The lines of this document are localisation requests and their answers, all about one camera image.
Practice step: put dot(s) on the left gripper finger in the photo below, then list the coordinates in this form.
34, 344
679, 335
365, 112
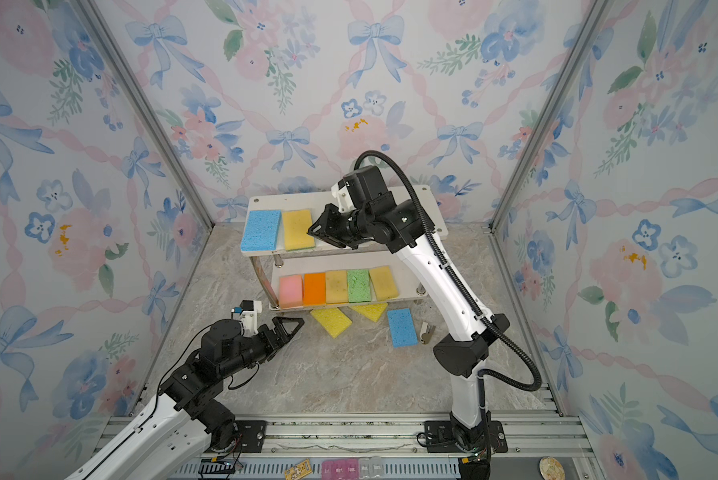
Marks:
288, 324
283, 338

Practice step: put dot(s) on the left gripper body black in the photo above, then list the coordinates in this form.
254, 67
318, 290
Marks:
260, 346

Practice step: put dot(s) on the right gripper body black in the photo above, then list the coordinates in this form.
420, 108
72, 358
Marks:
355, 226

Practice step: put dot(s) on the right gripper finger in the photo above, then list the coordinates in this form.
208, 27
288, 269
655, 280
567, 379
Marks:
330, 215
318, 231

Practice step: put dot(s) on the yellow sponge bottom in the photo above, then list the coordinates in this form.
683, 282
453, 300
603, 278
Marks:
336, 287

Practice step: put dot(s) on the green sponge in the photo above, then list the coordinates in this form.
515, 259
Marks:
359, 286

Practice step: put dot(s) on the blue sponge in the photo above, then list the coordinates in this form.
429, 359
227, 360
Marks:
402, 329
261, 231

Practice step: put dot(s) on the dark yellow sponge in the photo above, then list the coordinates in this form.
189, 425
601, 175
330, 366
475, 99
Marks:
383, 283

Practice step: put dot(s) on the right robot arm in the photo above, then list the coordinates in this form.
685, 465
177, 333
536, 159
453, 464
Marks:
463, 352

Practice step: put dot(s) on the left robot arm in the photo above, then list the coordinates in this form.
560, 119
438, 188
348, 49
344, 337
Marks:
184, 419

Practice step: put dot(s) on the yellow patterned card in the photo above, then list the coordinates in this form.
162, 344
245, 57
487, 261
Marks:
299, 471

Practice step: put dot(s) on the pink plastic box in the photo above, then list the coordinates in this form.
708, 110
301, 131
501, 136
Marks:
340, 469

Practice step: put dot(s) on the clear plastic box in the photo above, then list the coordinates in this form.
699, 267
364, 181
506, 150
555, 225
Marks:
371, 468

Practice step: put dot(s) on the round patterned disc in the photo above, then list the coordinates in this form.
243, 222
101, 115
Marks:
551, 469

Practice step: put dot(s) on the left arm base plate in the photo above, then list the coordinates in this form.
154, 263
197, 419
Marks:
246, 436

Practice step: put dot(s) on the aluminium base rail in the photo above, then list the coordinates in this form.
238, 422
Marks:
290, 439

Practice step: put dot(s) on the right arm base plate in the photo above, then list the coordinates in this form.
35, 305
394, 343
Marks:
451, 437

